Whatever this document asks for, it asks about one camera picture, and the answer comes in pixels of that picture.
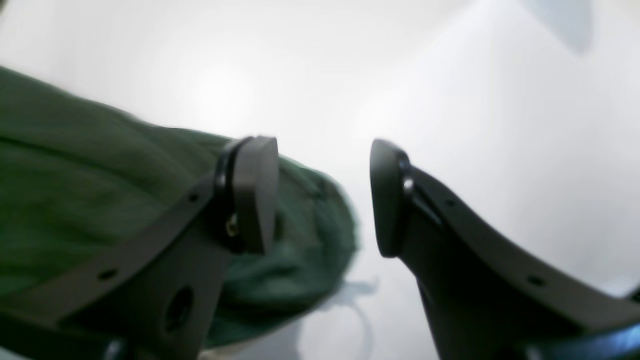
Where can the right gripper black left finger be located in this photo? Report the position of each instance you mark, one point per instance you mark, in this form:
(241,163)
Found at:
(153,297)

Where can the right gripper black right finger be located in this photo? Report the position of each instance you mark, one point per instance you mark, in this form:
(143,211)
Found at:
(484,297)

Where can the dark green t-shirt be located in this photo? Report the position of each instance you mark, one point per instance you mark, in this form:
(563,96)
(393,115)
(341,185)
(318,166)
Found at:
(78,177)

